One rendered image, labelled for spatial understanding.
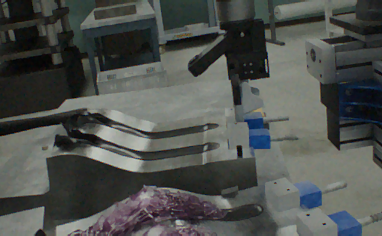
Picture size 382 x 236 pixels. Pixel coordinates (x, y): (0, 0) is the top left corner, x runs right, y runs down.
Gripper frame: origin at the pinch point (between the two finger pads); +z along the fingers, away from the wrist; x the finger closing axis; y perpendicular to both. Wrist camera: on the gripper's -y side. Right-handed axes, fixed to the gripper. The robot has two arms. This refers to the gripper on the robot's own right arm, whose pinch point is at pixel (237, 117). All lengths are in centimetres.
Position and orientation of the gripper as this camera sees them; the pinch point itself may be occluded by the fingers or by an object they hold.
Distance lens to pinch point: 97.9
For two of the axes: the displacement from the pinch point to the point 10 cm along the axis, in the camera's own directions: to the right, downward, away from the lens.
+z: 1.4, 9.4, 3.2
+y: 9.9, -1.2, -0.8
